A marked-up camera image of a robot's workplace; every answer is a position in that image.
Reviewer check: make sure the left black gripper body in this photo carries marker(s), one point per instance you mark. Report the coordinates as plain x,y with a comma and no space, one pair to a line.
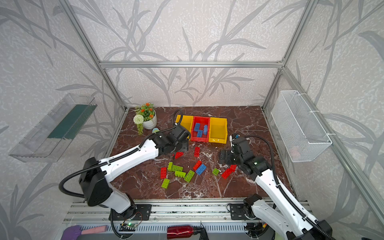
182,144

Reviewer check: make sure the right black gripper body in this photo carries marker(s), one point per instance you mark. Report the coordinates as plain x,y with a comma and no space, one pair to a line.
227,156

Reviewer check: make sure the red brick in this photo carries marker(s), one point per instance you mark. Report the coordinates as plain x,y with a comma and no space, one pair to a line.
233,168
227,173
197,165
164,173
197,152
178,155

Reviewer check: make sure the blue brick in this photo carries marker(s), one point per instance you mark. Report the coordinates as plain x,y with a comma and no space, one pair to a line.
201,169
197,127
205,131
199,133

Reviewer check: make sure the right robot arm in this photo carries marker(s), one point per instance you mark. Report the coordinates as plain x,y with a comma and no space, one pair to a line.
289,218

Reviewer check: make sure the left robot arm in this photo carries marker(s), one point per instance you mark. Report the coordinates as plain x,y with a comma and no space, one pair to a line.
97,175

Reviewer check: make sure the left yellow bin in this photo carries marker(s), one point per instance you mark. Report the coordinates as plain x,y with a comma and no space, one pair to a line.
187,122

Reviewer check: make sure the yellow bin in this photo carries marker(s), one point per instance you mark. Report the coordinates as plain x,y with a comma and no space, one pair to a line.
187,122
218,132

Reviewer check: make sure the light blue garden trowel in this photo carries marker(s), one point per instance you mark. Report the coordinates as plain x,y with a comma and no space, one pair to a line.
155,130

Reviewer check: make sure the green brick upright small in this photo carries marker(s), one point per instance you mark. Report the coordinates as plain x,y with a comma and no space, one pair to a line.
170,166

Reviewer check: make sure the green brick wide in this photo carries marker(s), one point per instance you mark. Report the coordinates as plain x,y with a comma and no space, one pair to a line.
175,168

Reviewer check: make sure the right yellow bin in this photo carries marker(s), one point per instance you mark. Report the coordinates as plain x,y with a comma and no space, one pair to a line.
218,132

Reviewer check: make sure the green brick toothed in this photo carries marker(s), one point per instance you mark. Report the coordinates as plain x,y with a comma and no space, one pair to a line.
180,174

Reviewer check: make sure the red bin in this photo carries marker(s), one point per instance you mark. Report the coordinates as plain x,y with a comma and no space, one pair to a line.
203,121

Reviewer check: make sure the potted plant white pot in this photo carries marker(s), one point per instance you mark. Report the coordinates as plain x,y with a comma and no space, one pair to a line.
145,118

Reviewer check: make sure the green brick diagonal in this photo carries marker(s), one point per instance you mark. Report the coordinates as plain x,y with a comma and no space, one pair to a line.
189,176

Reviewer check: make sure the green brick lower left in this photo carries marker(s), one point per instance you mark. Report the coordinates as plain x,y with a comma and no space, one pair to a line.
165,183

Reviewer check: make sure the red metal bottle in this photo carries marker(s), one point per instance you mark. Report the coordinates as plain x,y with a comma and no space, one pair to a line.
179,232

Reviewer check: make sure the electronics board with led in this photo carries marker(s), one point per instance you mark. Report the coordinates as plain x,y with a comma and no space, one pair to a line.
127,227

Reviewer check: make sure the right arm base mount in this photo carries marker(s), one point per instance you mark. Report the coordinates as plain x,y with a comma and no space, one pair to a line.
240,211

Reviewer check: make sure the white wire basket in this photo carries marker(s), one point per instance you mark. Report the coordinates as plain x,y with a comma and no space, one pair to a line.
302,133

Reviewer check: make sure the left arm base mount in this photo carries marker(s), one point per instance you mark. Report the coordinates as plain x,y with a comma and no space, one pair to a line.
140,212

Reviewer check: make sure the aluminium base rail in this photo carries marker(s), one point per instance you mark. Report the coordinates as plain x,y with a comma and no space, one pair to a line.
167,211

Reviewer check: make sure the clear plastic wall shelf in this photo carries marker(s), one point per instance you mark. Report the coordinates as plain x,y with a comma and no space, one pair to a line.
51,137

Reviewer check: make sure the purple tool pink handle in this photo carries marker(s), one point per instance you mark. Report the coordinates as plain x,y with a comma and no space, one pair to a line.
72,233

